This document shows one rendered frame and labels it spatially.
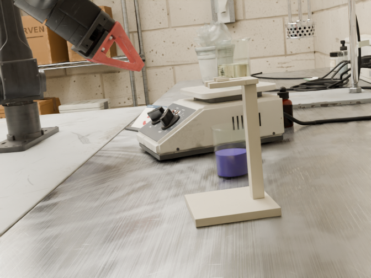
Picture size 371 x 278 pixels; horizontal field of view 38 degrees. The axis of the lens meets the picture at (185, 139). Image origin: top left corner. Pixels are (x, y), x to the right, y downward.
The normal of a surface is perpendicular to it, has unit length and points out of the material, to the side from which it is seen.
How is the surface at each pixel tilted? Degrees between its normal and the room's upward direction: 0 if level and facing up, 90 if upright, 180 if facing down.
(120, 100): 90
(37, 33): 90
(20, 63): 83
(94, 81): 90
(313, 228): 0
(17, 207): 0
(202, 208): 0
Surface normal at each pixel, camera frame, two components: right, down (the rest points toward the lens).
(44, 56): -0.16, 0.21
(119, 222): -0.10, -0.98
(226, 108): 0.31, 0.15
